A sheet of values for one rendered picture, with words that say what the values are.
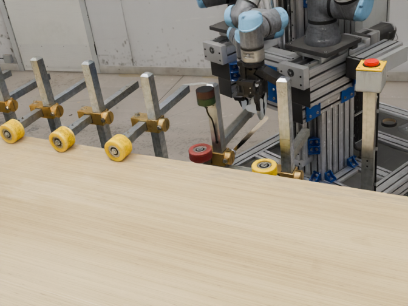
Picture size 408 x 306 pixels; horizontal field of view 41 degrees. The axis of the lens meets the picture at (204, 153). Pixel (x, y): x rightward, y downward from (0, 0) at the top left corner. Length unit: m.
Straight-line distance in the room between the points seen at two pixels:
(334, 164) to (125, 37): 2.77
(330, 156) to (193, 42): 2.31
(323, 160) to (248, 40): 1.22
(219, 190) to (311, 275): 0.45
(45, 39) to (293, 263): 4.55
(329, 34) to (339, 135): 0.73
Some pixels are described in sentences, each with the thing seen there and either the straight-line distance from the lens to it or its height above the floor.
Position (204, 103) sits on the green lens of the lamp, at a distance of 1.75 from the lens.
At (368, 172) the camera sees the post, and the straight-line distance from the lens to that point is 1.74.
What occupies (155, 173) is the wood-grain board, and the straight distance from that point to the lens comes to 1.78.
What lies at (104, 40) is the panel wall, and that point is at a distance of 5.25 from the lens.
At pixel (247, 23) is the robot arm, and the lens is 1.72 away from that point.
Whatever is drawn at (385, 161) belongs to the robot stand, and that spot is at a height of 0.21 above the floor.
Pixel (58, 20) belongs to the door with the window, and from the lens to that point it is 5.46.
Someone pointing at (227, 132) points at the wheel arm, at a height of 0.86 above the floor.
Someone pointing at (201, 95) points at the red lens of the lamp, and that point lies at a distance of 1.75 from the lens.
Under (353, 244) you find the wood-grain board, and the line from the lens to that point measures 1.43.
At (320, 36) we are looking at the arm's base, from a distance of 2.28.
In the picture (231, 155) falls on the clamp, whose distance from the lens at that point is 1.91.
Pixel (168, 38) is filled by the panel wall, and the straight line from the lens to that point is 4.93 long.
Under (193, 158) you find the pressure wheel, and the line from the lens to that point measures 1.85.
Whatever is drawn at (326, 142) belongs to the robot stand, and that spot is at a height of 0.44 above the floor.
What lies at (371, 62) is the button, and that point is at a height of 1.23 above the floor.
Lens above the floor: 1.81
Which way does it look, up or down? 30 degrees down
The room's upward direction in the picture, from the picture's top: 8 degrees counter-clockwise
